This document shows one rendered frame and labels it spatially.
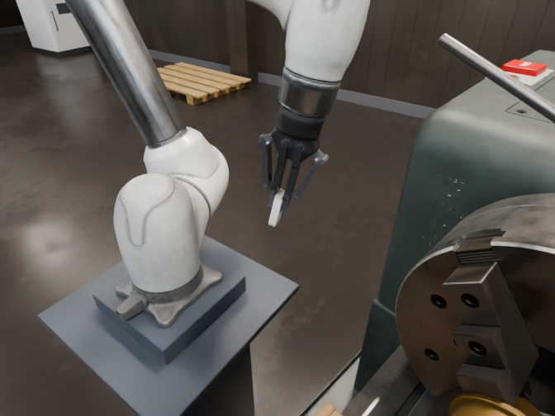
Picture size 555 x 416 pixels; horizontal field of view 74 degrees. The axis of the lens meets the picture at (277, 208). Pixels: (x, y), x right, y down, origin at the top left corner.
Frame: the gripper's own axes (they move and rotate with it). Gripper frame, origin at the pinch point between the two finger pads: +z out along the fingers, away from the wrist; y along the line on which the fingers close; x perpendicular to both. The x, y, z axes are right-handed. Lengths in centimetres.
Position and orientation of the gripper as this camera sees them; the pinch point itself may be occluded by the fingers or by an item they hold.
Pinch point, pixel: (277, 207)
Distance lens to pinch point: 70.9
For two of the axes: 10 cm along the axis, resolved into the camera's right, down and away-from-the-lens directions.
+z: -2.1, 7.9, 5.7
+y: -9.3, -3.5, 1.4
